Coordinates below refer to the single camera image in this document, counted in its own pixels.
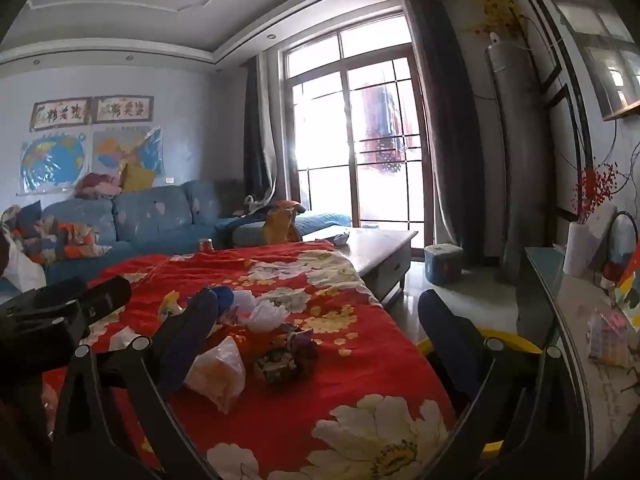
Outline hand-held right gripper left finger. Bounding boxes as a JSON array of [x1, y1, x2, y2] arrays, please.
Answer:
[[52, 287, 221, 480]]

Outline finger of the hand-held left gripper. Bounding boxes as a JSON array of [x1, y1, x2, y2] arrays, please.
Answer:
[[75, 275, 132, 319]]

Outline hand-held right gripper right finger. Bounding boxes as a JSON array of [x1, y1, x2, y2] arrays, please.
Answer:
[[417, 289, 588, 480]]

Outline yellow snack wrapper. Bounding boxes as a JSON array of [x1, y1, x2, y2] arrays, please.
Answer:
[[158, 292, 182, 322]]

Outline white foam fruit net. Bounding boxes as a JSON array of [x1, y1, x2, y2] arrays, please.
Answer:
[[232, 289, 262, 319], [247, 300, 292, 334]]

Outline yellow round trash bin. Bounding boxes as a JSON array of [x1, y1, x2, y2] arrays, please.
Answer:
[[417, 327, 544, 480]]

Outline green snack packet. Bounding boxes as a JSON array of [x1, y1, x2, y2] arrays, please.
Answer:
[[254, 344, 302, 387]]

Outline foil snack wrapper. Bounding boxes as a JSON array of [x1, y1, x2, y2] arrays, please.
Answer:
[[279, 322, 319, 357]]

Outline orange floral cloth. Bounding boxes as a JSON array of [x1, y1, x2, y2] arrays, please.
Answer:
[[0, 204, 112, 267]]

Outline blue storage stool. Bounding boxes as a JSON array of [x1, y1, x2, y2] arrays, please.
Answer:
[[423, 242, 464, 287]]

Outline blue patterned sofa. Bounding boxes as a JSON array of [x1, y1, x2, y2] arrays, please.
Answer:
[[0, 179, 352, 292]]

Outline pink clothes pile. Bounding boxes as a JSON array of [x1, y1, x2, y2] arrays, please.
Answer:
[[74, 172, 124, 200]]

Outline gray coffee table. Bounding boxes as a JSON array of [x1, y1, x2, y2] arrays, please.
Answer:
[[300, 226, 419, 307]]

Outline yellow pillow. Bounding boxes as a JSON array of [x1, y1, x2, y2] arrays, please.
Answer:
[[121, 162, 154, 194]]

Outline glass-top TV console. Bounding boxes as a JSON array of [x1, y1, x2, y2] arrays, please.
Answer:
[[517, 245, 640, 480]]

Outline red floral blanket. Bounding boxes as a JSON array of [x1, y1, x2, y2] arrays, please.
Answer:
[[42, 240, 457, 480]]

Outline world map poster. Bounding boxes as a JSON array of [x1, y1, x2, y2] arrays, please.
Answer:
[[19, 130, 91, 194]]

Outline country map poster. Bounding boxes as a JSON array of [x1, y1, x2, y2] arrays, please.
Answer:
[[91, 126, 164, 182]]

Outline orange plush toy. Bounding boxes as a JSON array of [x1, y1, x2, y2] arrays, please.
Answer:
[[262, 199, 307, 244]]

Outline white cylindrical vase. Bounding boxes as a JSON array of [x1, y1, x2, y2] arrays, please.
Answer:
[[562, 220, 594, 277]]

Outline colourful bead box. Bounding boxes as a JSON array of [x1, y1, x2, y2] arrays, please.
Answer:
[[587, 307, 634, 367]]

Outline framed calligraphy picture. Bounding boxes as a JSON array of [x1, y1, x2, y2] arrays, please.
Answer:
[[92, 93, 154, 124], [30, 97, 92, 134]]

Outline gray leaning board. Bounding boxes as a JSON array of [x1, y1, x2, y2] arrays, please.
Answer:
[[580, 202, 619, 267]]

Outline gray tower air conditioner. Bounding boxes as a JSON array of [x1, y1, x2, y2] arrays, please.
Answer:
[[486, 32, 545, 282]]

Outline round black-rimmed mirror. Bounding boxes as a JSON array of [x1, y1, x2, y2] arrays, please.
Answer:
[[602, 210, 640, 282]]

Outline dark curtain with white lining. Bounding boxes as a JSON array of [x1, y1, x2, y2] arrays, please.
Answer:
[[403, 0, 489, 267], [242, 52, 292, 207]]

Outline brown-framed glass balcony door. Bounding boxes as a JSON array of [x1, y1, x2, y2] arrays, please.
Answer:
[[274, 9, 437, 249]]

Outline yellow artificial flowers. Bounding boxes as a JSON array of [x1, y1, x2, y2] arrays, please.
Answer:
[[474, 0, 522, 37]]

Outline wood-framed wall picture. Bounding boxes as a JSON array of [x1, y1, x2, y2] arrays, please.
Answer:
[[554, 0, 640, 122]]

